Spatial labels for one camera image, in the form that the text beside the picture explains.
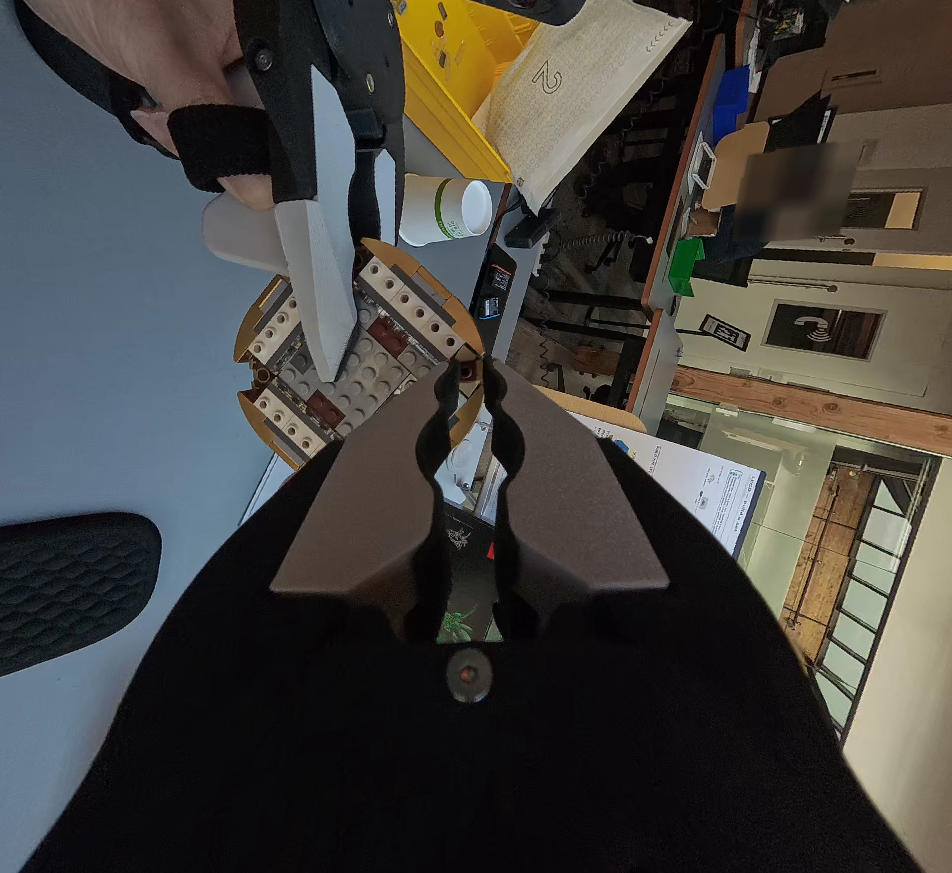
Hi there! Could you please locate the round gold lego model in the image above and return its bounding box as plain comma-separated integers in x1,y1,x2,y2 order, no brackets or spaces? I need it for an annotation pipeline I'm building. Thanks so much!
233,237,486,474

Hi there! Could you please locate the small green bin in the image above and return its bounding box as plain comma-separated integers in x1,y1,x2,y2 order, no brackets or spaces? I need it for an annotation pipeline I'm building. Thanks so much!
668,236,708,298

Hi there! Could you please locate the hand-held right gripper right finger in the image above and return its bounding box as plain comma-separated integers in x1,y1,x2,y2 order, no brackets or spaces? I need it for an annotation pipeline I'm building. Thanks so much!
482,356,672,627

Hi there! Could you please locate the black wristband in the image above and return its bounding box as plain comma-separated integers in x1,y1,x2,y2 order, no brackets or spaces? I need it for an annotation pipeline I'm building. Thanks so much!
9,0,161,141

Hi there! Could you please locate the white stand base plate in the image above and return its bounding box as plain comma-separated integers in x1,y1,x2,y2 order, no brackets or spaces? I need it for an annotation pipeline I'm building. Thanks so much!
435,423,495,509

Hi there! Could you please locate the small blue bin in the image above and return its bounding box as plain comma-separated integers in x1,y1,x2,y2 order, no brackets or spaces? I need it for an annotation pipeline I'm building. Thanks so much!
713,64,754,146

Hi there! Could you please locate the yellow plastic bin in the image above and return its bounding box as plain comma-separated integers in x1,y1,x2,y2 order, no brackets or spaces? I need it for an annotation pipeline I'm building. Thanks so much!
388,0,542,185

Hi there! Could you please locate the wooden edged desk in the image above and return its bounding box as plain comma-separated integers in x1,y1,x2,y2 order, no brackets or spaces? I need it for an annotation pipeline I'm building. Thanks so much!
640,0,771,437

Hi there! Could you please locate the cardboard box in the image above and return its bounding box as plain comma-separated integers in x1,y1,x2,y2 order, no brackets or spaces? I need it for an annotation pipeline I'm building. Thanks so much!
701,120,772,213

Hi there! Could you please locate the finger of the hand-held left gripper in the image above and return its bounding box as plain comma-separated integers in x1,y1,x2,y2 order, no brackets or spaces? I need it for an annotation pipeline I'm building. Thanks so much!
274,64,361,384
350,140,406,250

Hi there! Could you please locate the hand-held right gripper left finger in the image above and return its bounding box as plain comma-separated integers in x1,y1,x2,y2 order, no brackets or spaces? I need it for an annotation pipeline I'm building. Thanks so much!
269,361,458,639

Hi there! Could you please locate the black desk clamp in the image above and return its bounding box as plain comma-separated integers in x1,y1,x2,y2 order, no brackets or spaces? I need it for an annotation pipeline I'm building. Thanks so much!
504,211,560,250

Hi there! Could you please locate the white paper cup green stripe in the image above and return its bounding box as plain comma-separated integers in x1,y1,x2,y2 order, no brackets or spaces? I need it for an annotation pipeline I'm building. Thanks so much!
398,172,495,249

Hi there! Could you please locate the black lego box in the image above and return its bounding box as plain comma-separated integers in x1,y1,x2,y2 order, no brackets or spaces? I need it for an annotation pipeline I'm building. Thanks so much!
437,497,508,645

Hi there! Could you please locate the black desk controller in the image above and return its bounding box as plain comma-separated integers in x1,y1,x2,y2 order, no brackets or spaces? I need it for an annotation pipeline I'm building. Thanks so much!
471,243,519,344

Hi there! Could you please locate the small marker sign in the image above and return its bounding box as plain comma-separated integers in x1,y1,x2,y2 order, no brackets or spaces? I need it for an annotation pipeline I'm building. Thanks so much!
698,312,754,353

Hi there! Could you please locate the person's left hand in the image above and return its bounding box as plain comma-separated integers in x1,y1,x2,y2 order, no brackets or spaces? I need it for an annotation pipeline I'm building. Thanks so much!
0,0,278,213

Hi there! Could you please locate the padded paper envelope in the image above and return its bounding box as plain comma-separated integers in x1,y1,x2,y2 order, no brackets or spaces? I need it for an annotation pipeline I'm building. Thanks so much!
475,0,694,217

